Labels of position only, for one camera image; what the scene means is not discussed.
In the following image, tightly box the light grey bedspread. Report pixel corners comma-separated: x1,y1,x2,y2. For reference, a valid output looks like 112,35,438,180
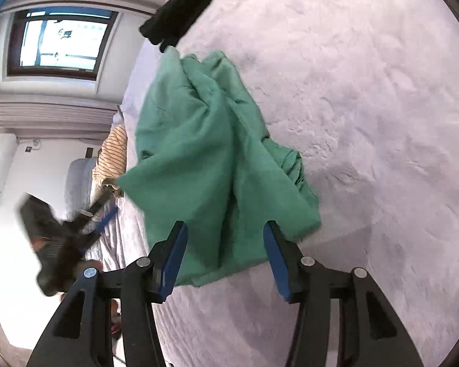
88,0,459,367

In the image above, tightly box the green shirt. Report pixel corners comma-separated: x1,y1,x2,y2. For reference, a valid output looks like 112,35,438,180
117,46,323,287

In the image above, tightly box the beige striped cloth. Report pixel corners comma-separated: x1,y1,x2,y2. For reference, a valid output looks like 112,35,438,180
92,124,129,199

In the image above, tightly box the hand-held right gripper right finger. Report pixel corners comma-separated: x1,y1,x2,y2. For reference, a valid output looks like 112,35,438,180
263,221,425,367

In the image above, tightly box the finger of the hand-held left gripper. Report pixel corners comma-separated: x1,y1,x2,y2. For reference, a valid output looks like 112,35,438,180
76,203,120,255
78,187,115,220

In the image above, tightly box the dark framed window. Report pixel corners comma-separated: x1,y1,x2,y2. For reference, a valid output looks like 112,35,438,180
7,9,119,82

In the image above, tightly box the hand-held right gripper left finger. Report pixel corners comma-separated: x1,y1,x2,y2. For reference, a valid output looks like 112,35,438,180
26,221,189,367

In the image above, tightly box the black garment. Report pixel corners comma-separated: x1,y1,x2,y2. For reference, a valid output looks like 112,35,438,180
139,0,238,52

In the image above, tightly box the white air conditioner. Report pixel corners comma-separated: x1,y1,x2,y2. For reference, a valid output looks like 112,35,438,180
0,134,18,204

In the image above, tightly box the grey quilted headboard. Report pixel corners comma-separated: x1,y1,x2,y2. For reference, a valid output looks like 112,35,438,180
67,158,100,215

